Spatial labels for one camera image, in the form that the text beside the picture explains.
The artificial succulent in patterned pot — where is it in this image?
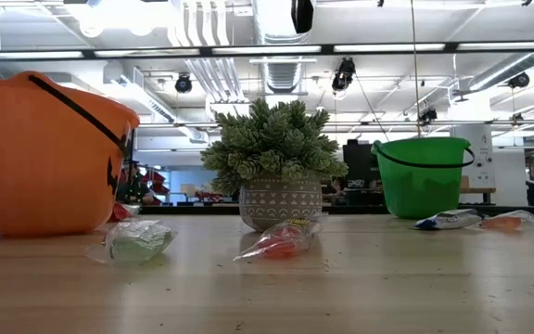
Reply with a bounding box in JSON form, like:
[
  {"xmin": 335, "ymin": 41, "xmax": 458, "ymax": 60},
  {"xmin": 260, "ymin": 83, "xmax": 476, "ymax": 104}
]
[{"xmin": 200, "ymin": 97, "xmax": 350, "ymax": 232}]

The orange pumpkin face bucket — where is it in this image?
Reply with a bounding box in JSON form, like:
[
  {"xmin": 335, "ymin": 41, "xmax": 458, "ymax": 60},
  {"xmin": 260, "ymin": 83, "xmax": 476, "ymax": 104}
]
[{"xmin": 0, "ymin": 71, "xmax": 142, "ymax": 238}]

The green candy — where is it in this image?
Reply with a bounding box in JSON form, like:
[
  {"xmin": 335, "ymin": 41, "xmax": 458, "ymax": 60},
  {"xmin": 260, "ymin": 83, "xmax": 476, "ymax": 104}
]
[{"xmin": 84, "ymin": 218, "xmax": 179, "ymax": 267}]

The red Skittles candy pack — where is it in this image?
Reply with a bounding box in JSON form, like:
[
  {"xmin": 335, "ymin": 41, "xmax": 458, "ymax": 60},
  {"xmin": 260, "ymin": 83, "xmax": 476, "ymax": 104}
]
[{"xmin": 108, "ymin": 201, "xmax": 134, "ymax": 223}]

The orange candy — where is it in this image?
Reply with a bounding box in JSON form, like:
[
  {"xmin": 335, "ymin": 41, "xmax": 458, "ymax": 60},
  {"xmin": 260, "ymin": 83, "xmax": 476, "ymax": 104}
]
[{"xmin": 479, "ymin": 209, "xmax": 534, "ymax": 232}]

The black monitor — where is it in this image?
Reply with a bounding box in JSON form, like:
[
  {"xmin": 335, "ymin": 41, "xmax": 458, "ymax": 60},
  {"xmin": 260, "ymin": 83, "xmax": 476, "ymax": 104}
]
[{"xmin": 342, "ymin": 138, "xmax": 384, "ymax": 183}]

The white pillar with poster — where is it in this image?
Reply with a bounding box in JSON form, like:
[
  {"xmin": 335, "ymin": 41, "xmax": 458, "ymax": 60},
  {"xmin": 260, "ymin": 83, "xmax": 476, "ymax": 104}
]
[{"xmin": 450, "ymin": 123, "xmax": 497, "ymax": 189}]

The red candy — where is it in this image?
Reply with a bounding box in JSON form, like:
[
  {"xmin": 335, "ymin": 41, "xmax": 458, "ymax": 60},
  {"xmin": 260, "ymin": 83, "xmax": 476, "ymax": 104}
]
[{"xmin": 232, "ymin": 212, "xmax": 329, "ymax": 262}]

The white ceiling air duct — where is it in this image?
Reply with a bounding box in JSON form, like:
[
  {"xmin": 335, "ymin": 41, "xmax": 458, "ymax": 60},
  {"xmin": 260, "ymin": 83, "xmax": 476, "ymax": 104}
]
[{"xmin": 468, "ymin": 50, "xmax": 534, "ymax": 94}]

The wooden table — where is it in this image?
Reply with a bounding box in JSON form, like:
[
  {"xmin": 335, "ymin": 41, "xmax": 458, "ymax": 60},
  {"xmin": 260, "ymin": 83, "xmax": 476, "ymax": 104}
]
[{"xmin": 459, "ymin": 185, "xmax": 498, "ymax": 205}]

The green plastic bucket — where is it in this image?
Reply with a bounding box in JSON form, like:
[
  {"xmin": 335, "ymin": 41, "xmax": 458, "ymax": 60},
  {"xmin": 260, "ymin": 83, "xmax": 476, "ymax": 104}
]
[{"xmin": 371, "ymin": 136, "xmax": 477, "ymax": 220}]

